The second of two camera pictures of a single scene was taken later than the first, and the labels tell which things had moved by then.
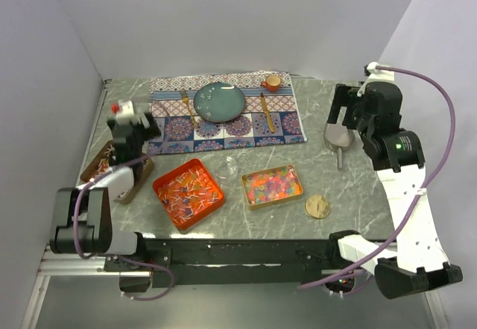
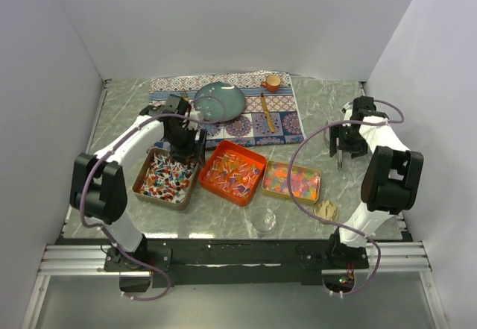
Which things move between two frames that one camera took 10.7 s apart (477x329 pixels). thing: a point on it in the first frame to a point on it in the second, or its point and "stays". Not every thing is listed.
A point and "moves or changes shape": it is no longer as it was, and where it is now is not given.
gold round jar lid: (317, 206) to (326, 210)
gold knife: (267, 111) stays
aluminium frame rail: (74, 265) stays
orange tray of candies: (188, 193) to (233, 172)
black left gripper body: (143, 134) to (182, 143)
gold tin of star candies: (271, 186) to (305, 181)
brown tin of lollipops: (104, 160) moves or changes shape
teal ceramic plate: (219, 102) stays
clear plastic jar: (226, 170) to (264, 221)
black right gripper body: (346, 96) to (349, 140)
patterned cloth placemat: (270, 114) stays
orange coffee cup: (272, 83) stays
